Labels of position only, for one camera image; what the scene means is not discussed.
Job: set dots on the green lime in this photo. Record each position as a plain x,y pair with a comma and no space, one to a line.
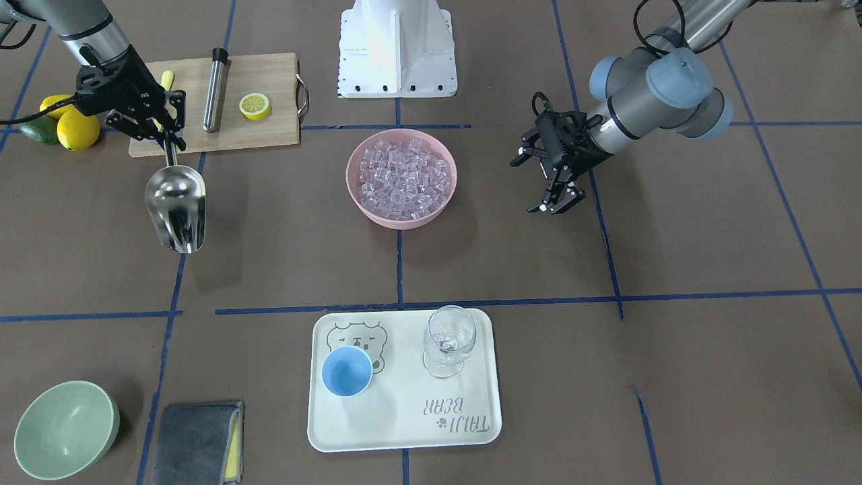
43,131

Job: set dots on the yellow lemon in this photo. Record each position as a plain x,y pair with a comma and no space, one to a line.
77,132
56,106

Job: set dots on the clear wine glass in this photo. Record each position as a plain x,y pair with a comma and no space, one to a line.
448,340

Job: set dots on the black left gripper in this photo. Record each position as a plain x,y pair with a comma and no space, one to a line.
571,159

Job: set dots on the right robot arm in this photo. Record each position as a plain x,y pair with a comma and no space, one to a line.
77,24

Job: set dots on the metal ice scoop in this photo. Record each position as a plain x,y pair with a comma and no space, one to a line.
175,197

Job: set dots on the lemon half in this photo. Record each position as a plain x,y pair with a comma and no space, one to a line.
255,106

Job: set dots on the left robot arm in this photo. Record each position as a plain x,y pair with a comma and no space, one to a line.
661,84

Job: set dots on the pink bowl of ice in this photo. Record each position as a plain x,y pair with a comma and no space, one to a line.
401,178

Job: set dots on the blue plastic cup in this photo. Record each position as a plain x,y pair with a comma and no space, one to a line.
347,371

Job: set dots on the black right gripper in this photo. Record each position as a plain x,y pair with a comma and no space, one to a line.
139,93

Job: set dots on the green bowl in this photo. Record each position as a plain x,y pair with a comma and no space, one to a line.
65,430

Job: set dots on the yellow plastic knife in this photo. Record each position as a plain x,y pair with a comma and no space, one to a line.
167,79

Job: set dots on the cream bear tray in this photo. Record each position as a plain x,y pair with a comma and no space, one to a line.
401,405

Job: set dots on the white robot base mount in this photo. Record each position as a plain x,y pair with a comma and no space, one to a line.
396,49

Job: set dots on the wooden cutting board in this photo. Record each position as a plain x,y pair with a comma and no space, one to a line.
274,75

